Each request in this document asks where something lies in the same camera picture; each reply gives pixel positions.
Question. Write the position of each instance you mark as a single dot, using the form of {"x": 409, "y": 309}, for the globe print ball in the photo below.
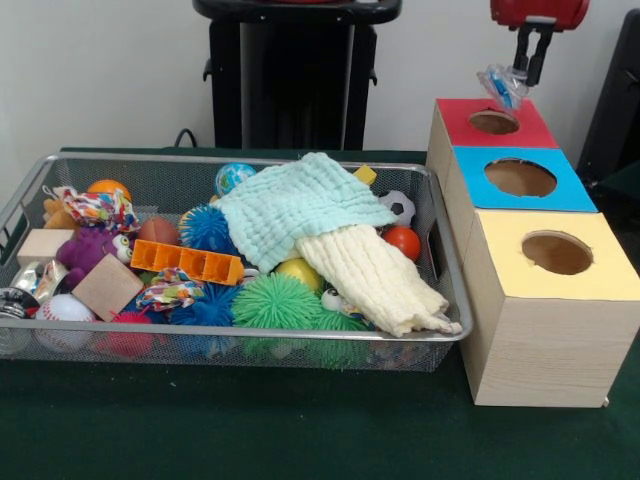
{"x": 235, "y": 176}

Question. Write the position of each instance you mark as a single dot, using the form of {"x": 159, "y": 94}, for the clear plastic toy packet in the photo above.
{"x": 502, "y": 87}

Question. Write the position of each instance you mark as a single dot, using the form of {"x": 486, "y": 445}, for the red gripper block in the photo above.
{"x": 570, "y": 10}

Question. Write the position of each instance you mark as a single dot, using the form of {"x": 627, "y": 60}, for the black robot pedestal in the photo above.
{"x": 300, "y": 90}

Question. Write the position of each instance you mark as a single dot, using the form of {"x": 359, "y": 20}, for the wooden box with three holes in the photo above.
{"x": 550, "y": 350}

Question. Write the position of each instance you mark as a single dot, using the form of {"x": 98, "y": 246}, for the purple plush monster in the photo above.
{"x": 87, "y": 250}

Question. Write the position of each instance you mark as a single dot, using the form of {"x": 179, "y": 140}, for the cream knitted cloth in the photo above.
{"x": 380, "y": 280}

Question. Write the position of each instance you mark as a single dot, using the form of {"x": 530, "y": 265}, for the mint knitted cloth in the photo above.
{"x": 300, "y": 205}

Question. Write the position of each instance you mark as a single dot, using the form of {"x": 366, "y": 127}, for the orange-red smooth ball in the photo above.
{"x": 402, "y": 242}

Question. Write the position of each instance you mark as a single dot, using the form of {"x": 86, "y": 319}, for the orange long toy block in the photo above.
{"x": 185, "y": 262}

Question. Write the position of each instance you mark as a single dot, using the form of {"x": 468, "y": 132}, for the tan wooden cube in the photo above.
{"x": 107, "y": 287}

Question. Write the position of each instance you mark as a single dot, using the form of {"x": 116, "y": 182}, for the small basketball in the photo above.
{"x": 110, "y": 187}

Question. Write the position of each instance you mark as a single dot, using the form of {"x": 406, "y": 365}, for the green spiky rubber ball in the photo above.
{"x": 275, "y": 302}

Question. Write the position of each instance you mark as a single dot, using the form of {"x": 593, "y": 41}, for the dark green table cloth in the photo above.
{"x": 250, "y": 430}

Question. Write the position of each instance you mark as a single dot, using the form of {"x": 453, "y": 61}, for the small soccer ball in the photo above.
{"x": 402, "y": 207}

